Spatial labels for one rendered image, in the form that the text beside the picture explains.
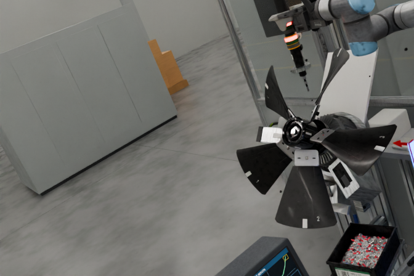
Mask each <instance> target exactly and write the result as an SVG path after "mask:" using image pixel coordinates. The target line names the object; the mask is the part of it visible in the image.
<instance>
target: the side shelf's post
mask: <svg viewBox="0 0 414 276"><path fill-rule="evenodd" d="M398 162H399V166H400V170H401V173H402V177H403V180H404V184H405V188H406V191H407V195H408V199H409V201H410V205H411V208H412V212H413V216H414V170H413V166H412V162H411V161H409V160H400V159H398Z"/></svg>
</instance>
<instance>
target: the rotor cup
mask: <svg viewBox="0 0 414 276"><path fill-rule="evenodd" d="M292 129H295V131H296V132H295V133H294V134H292V133H291V130H292ZM322 129H329V128H328V126H327V124H326V123H324V122H323V121H320V120H313V121H310V120H306V119H304V118H301V117H298V116H294V117H291V118H290V119H289V120H288V121H287V122H286V123H285V125H284V127H283V130H282V139H283V141H284V143H285V144H286V145H287V146H289V147H292V148H295V147H299V148H300V149H299V148H296V149H299V150H318V153H319V154H321V153H322V152H323V151H324V150H325V149H326V148H325V147H324V146H323V145H322V144H316V143H310V141H311V140H310V138H311V137H312V136H314V135H316V133H318V132H319V131H321V130H322ZM306 132H308V133H311V134H312V135H308V134H306Z"/></svg>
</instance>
